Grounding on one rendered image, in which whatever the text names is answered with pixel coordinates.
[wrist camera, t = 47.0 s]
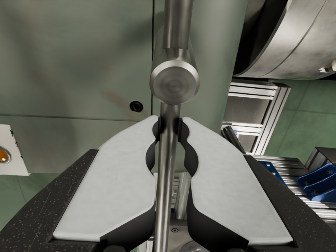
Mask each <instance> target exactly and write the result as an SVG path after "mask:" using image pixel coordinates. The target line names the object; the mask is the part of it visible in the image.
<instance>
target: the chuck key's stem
mask: <svg viewBox="0 0 336 252"><path fill-rule="evenodd" d="M163 42H164V21H163V26H162V27H161V28H160V29H159V31H158V33H157V36H156V43H155V49H154V55H153V62H152V68H151V75H150V82H149V85H150V90H151V92H152V94H153V95H154V97H155V98H156V99H157V100H159V101H160V102H162V103H164V104H166V105H171V106H178V105H182V104H185V103H187V102H189V101H191V100H192V99H193V98H194V97H195V96H196V94H197V93H198V91H199V88H200V76H199V72H198V68H197V64H196V59H195V55H194V51H193V47H192V43H191V38H190V36H189V43H188V50H185V49H178V48H163Z"/></svg>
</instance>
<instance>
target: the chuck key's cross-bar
mask: <svg viewBox="0 0 336 252"><path fill-rule="evenodd" d="M193 5H194V0H165V5H164V30H163V48H164V49H183V50H188V47H189V39H190V30H191V22H192V14H193ZM180 113H181V105H168V104H165V103H162V102H161V106H160V117H161V128H160V142H159V154H158V177H157V200H156V223H155V247H154V252H168V243H169V232H170V221H171V209H172V198H173V186H174V175H175V164H176V152H177V141H178V127H179V118H180Z"/></svg>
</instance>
